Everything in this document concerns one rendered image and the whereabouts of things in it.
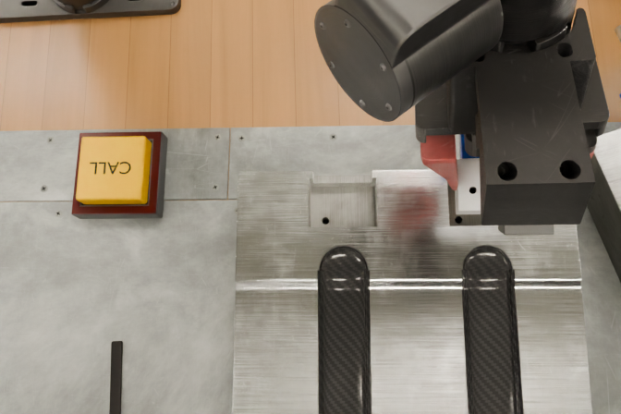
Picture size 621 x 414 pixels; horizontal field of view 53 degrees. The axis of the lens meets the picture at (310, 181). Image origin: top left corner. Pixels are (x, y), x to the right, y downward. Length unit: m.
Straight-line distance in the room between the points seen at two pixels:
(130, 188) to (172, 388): 0.18
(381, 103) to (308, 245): 0.23
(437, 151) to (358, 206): 0.15
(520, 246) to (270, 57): 0.30
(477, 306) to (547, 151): 0.23
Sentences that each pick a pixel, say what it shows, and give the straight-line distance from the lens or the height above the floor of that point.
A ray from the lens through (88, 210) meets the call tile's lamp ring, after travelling 0.60.
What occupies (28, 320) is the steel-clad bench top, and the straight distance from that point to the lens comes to 0.63.
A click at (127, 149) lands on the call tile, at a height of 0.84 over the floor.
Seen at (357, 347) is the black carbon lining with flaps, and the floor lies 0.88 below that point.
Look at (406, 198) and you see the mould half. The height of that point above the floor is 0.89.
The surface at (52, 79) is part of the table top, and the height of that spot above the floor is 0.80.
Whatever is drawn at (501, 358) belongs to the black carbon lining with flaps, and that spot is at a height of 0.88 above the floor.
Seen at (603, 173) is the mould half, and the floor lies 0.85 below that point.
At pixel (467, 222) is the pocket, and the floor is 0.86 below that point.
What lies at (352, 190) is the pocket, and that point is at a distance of 0.52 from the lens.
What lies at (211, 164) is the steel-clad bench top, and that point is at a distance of 0.60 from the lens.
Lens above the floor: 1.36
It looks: 75 degrees down
